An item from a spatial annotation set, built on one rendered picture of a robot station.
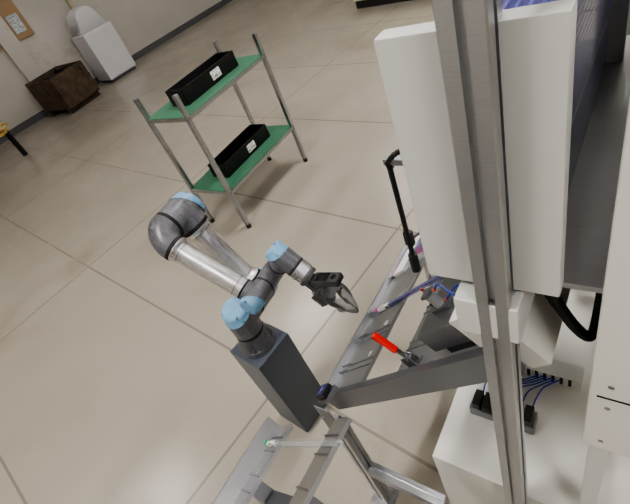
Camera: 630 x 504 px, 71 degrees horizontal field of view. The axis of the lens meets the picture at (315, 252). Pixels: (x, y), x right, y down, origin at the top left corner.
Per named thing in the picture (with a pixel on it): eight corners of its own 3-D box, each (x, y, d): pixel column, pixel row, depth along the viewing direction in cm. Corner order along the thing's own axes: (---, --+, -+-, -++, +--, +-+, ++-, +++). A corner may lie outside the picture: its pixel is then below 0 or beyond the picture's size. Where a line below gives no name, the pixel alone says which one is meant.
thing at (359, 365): (336, 398, 129) (327, 392, 129) (418, 244, 164) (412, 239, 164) (366, 391, 113) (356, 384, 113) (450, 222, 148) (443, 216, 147)
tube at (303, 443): (267, 447, 124) (264, 444, 124) (270, 442, 124) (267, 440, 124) (339, 448, 80) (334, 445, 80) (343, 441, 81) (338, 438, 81)
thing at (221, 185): (209, 222, 364) (131, 100, 294) (269, 158, 411) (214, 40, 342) (249, 228, 338) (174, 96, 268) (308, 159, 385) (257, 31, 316)
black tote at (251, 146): (229, 177, 333) (222, 165, 326) (213, 176, 342) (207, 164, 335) (270, 135, 362) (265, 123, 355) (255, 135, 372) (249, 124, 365)
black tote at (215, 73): (189, 105, 295) (180, 89, 288) (173, 106, 305) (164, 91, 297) (238, 65, 325) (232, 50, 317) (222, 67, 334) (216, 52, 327)
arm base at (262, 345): (234, 350, 177) (222, 335, 171) (258, 322, 184) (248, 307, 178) (258, 364, 168) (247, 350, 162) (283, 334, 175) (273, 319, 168)
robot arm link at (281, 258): (272, 245, 153) (280, 234, 146) (297, 264, 154) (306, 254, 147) (260, 260, 148) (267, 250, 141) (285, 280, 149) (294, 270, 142)
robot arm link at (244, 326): (228, 337, 170) (211, 316, 161) (246, 310, 177) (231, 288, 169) (252, 343, 163) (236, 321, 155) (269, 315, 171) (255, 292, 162)
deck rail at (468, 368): (338, 410, 129) (321, 397, 129) (341, 404, 130) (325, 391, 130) (523, 375, 69) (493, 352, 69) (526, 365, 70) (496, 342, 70)
